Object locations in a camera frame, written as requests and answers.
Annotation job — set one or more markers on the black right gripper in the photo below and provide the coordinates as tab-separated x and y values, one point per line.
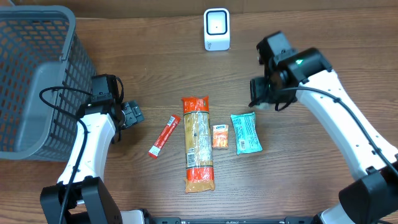
258	91

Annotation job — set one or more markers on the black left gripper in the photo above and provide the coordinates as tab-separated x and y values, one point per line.
133	112

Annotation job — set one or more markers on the teal wet wipes pack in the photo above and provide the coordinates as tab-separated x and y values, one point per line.
247	140

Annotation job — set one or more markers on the orange kleenex tissue pack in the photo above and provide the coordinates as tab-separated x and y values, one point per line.
220	136

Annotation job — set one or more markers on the red stick packet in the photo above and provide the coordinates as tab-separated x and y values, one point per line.
164	136

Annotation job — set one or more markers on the long spaghetti pasta package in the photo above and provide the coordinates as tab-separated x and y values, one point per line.
198	149

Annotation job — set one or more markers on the green lid jar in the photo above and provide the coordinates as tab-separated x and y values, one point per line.
262	106

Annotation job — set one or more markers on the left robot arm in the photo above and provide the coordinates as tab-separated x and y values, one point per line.
80	195

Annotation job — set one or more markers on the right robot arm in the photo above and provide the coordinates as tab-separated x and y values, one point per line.
308	77

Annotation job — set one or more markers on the white barcode scanner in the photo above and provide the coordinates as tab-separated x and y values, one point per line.
216	26

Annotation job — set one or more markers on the grey plastic shopping basket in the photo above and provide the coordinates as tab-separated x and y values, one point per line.
43	66

